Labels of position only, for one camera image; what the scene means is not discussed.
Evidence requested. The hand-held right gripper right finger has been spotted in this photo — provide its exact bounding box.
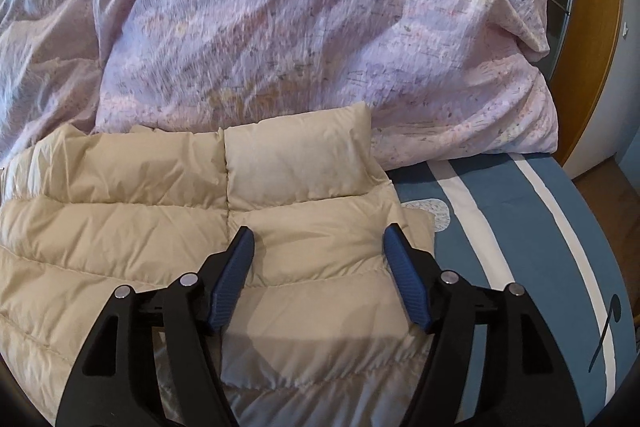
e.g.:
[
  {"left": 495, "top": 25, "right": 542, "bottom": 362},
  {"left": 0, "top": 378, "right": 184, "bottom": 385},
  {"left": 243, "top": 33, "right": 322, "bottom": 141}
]
[{"left": 382, "top": 225, "right": 585, "bottom": 427}]

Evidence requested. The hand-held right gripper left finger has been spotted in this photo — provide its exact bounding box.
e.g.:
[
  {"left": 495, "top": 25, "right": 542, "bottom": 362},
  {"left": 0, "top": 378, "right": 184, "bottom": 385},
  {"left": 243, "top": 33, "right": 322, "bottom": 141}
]
[{"left": 55, "top": 226, "right": 257, "bottom": 427}]

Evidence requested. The lilac floral duvet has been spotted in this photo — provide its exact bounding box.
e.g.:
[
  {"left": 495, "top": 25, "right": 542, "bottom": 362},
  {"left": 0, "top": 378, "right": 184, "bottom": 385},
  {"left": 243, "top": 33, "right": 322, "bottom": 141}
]
[{"left": 0, "top": 0, "right": 559, "bottom": 168}]

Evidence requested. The bed with blue striped sheet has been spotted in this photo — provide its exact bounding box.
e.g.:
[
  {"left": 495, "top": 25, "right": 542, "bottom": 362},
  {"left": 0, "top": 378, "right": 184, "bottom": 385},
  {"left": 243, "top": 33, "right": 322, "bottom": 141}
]
[{"left": 385, "top": 151, "right": 632, "bottom": 427}]

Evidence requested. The cream puffer jacket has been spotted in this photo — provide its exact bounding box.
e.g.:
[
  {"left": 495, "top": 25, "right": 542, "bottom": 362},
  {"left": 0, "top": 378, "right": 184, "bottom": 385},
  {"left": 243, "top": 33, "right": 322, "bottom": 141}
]
[{"left": 0, "top": 102, "right": 436, "bottom": 427}]

